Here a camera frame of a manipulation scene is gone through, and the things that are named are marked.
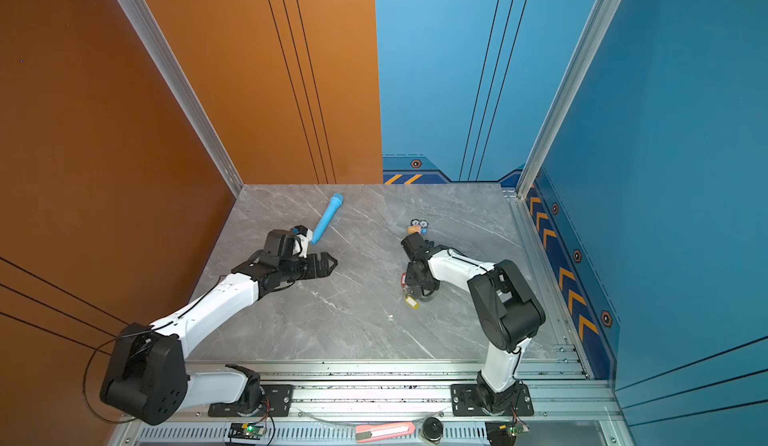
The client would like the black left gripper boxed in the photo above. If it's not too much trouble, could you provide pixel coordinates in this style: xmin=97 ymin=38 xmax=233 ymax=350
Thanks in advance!
xmin=280 ymin=251 xmax=339 ymax=284

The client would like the keyring with coloured keys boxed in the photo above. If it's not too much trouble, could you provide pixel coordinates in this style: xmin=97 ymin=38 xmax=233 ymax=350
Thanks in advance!
xmin=400 ymin=273 xmax=420 ymax=310

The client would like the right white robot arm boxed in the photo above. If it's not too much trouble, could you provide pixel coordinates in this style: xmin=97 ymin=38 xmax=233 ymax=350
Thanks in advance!
xmin=401 ymin=233 xmax=546 ymax=417

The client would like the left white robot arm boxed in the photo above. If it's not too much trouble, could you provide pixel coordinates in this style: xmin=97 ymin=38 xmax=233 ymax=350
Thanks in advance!
xmin=99 ymin=252 xmax=338 ymax=425

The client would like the small colourful toy figure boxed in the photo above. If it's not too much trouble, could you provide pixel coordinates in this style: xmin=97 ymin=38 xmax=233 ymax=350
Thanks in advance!
xmin=407 ymin=219 xmax=429 ymax=235

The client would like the light blue plastic tube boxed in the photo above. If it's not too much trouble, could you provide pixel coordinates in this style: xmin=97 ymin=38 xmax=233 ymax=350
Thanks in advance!
xmin=310 ymin=193 xmax=344 ymax=244

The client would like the black round knob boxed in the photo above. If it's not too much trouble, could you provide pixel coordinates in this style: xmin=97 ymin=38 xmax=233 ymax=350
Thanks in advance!
xmin=421 ymin=417 xmax=444 ymax=445

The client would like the red utility knife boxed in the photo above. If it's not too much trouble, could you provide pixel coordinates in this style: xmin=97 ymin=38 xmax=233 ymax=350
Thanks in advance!
xmin=355 ymin=422 xmax=416 ymax=443

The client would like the right green circuit board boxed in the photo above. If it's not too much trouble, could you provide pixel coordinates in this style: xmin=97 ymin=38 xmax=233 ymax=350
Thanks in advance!
xmin=485 ymin=422 xmax=529 ymax=446

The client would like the green circuit board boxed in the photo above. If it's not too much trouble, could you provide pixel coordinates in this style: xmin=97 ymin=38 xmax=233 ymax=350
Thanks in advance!
xmin=227 ymin=422 xmax=270 ymax=445
xmin=485 ymin=422 xmax=529 ymax=446

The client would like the left green circuit board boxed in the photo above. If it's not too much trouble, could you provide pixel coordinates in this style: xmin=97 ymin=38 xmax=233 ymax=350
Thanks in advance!
xmin=227 ymin=422 xmax=270 ymax=445

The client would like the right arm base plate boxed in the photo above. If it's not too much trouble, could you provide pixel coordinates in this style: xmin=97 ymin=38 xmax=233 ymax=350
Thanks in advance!
xmin=450 ymin=381 xmax=535 ymax=417

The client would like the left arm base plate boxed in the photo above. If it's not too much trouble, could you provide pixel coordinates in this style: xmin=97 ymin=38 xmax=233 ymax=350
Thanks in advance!
xmin=207 ymin=384 xmax=294 ymax=418

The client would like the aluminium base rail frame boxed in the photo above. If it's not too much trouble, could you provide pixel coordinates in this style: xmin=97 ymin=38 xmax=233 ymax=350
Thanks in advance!
xmin=107 ymin=358 xmax=631 ymax=446

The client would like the aluminium corner post left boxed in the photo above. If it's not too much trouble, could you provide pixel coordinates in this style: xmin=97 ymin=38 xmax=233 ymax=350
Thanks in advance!
xmin=117 ymin=0 xmax=244 ymax=196

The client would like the aluminium corner post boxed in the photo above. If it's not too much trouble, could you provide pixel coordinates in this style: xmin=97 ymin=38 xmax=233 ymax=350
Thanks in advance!
xmin=117 ymin=0 xmax=244 ymax=196
xmin=515 ymin=0 xmax=622 ymax=200

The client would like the aluminium corner post right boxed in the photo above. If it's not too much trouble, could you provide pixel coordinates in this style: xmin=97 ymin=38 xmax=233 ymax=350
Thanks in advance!
xmin=515 ymin=0 xmax=622 ymax=200

